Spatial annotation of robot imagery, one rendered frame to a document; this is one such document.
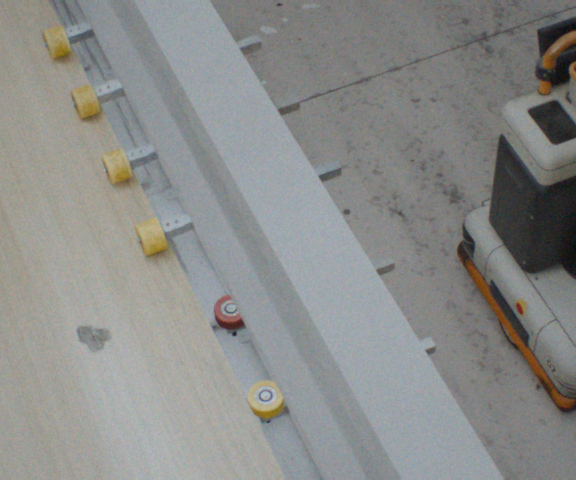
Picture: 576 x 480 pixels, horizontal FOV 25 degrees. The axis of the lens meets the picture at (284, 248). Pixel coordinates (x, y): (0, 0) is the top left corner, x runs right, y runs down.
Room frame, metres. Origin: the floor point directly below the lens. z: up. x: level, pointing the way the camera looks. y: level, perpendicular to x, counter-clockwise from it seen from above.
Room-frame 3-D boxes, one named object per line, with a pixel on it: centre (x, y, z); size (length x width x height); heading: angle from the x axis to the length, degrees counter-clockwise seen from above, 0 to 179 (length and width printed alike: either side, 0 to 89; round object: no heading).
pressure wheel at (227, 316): (1.73, 0.13, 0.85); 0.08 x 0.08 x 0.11
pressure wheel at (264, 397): (1.49, 0.06, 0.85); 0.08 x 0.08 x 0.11
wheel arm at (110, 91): (2.48, 0.26, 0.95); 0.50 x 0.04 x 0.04; 111
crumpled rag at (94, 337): (1.68, 0.45, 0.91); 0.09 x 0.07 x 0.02; 46
